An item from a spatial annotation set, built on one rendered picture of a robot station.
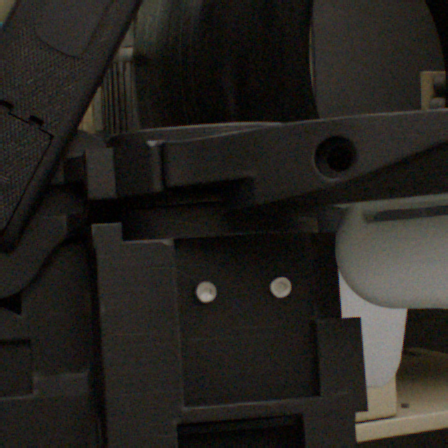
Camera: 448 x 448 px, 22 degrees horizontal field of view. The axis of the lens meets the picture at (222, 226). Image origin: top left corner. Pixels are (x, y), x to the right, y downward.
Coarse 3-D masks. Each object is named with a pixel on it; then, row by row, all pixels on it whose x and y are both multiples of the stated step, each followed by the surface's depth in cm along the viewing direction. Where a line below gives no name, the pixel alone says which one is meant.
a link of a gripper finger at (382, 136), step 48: (192, 144) 24; (240, 144) 23; (288, 144) 22; (336, 144) 23; (384, 144) 22; (432, 144) 22; (192, 192) 25; (240, 192) 23; (288, 192) 22; (336, 192) 23; (384, 192) 23; (432, 192) 23
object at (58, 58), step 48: (48, 0) 25; (96, 0) 26; (0, 48) 25; (48, 48) 25; (96, 48) 26; (0, 96) 25; (48, 96) 25; (0, 144) 25; (48, 144) 25; (0, 192) 25; (0, 240) 25
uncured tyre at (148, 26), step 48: (144, 0) 129; (192, 0) 116; (240, 0) 112; (288, 0) 112; (432, 0) 153; (144, 48) 127; (192, 48) 115; (240, 48) 112; (288, 48) 112; (144, 96) 127; (192, 96) 116; (240, 96) 112; (288, 96) 112
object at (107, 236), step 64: (192, 128) 24; (64, 192) 26; (128, 192) 24; (0, 256) 25; (64, 256) 26; (128, 256) 24; (192, 256) 25; (256, 256) 25; (320, 256) 25; (0, 320) 25; (64, 320) 26; (128, 320) 24; (192, 320) 25; (256, 320) 25; (320, 320) 25; (0, 384) 25; (64, 384) 25; (128, 384) 24; (192, 384) 24; (256, 384) 25; (320, 384) 25
